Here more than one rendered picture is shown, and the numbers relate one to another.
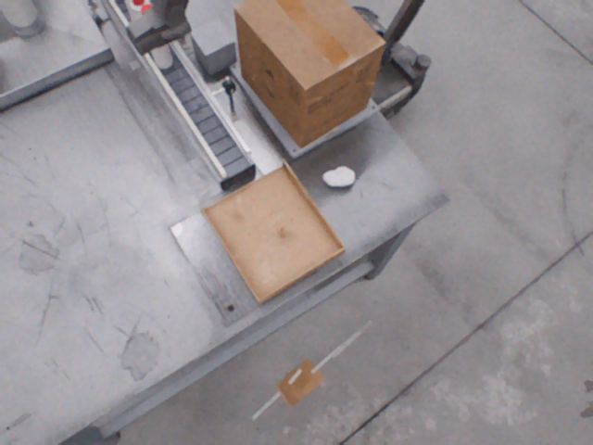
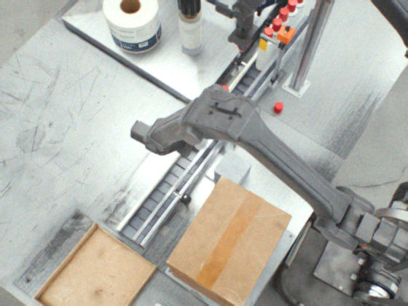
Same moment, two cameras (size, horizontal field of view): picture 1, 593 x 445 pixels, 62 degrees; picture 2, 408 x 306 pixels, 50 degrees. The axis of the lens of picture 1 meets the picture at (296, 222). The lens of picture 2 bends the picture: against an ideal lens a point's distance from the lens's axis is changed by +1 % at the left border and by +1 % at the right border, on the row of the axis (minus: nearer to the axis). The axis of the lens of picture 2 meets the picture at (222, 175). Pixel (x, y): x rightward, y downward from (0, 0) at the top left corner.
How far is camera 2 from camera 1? 0.82 m
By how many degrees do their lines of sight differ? 23
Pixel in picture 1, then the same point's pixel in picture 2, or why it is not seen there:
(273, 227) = (100, 283)
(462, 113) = not seen: outside the picture
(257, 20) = (216, 198)
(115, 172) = (106, 155)
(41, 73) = (156, 73)
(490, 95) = not seen: outside the picture
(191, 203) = (100, 216)
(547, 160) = not seen: outside the picture
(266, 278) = (57, 296)
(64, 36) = (192, 71)
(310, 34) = (221, 244)
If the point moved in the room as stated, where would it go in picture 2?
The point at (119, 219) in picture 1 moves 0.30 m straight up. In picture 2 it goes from (72, 175) to (42, 139)
